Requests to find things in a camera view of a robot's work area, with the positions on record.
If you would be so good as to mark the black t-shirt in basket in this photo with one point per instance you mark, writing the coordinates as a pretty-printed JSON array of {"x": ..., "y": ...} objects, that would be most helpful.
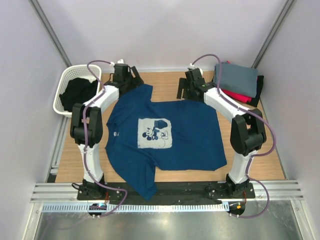
[{"x": 78, "y": 91}]

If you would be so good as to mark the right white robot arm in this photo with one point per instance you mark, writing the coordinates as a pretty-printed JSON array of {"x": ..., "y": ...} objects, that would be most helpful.
[{"x": 247, "y": 133}]

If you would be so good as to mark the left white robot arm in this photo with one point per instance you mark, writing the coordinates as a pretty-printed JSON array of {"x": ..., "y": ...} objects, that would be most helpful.
[{"x": 86, "y": 128}]

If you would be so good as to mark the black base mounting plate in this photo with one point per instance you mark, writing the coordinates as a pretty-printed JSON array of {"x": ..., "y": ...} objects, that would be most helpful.
[{"x": 168, "y": 193}]

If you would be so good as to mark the folded grey t-shirt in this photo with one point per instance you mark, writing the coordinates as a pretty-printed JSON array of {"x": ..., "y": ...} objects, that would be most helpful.
[{"x": 237, "y": 79}]

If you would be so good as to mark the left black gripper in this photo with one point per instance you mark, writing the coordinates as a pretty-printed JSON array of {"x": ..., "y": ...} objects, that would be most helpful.
[{"x": 136, "y": 81}]

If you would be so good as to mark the white slotted cable duct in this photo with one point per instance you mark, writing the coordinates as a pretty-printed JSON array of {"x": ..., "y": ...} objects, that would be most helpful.
[{"x": 126, "y": 208}]

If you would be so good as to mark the folded pink t-shirt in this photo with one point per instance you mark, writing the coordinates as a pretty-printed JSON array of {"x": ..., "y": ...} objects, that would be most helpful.
[{"x": 238, "y": 81}]

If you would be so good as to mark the folded black t-shirt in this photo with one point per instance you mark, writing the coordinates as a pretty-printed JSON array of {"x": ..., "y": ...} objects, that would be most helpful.
[{"x": 252, "y": 101}]

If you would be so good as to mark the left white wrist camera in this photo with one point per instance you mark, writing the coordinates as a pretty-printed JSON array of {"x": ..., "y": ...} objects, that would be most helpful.
[{"x": 120, "y": 61}]

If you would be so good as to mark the white plastic laundry basket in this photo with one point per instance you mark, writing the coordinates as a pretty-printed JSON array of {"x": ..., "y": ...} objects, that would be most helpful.
[{"x": 91, "y": 72}]

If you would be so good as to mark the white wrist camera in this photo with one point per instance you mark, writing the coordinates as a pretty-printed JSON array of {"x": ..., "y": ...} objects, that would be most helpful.
[
  {"x": 120, "y": 61},
  {"x": 192, "y": 67}
]

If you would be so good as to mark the blue mickey t-shirt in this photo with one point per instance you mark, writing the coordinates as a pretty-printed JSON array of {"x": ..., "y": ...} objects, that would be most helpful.
[{"x": 173, "y": 136}]

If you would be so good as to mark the aluminium frame rail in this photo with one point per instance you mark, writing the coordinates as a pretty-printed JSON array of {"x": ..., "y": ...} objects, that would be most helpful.
[{"x": 64, "y": 192}]

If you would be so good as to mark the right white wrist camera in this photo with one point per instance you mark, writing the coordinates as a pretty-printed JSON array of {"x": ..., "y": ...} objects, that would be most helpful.
[{"x": 192, "y": 67}]

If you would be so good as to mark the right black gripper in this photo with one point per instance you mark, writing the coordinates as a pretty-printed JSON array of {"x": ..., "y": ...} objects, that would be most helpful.
[{"x": 182, "y": 83}]

